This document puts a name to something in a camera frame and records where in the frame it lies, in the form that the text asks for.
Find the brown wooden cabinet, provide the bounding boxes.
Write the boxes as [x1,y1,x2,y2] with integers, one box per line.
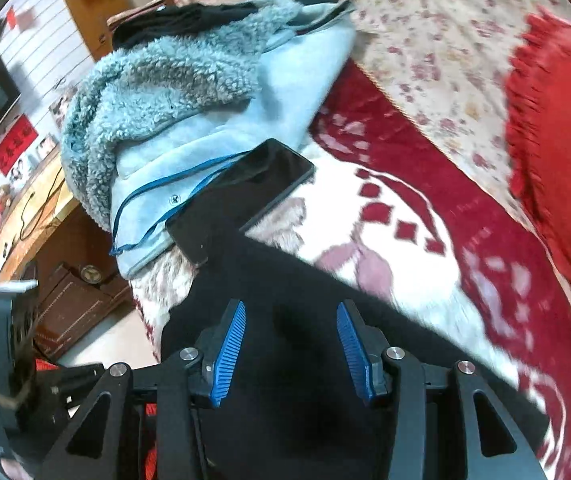
[35,260,133,358]

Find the black pants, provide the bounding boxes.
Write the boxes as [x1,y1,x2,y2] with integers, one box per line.
[155,225,551,480]

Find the red heart-shaped ruffled pillow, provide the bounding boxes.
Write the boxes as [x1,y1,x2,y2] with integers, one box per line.
[505,7,571,331]

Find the light blue fleece jacket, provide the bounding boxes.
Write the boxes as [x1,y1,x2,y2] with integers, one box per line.
[60,0,357,278]

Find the black smartphone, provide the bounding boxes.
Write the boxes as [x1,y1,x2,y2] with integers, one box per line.
[165,138,316,266]

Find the blue cord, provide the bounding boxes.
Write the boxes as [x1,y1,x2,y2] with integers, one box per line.
[110,154,243,256]

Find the red and white plush blanket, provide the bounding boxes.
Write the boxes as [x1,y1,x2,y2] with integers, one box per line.
[130,60,571,480]

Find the red wall banner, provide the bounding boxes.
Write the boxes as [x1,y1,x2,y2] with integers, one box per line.
[0,115,38,176]

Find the wooden wardrobe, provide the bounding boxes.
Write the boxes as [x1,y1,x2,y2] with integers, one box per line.
[58,0,166,61]

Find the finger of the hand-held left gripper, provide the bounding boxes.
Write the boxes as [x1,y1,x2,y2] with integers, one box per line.
[35,364,108,411]

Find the black desk cable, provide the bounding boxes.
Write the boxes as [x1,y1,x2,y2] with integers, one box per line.
[19,175,66,241]

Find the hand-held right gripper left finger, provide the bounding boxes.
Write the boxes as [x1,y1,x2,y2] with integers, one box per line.
[40,299,248,480]

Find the floral cream quilt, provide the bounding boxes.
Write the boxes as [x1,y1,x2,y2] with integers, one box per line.
[335,0,566,221]

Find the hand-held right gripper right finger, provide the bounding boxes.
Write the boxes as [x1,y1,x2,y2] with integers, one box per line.
[336,300,549,480]

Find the black cloth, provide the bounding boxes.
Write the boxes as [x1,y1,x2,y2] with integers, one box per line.
[110,2,266,48]

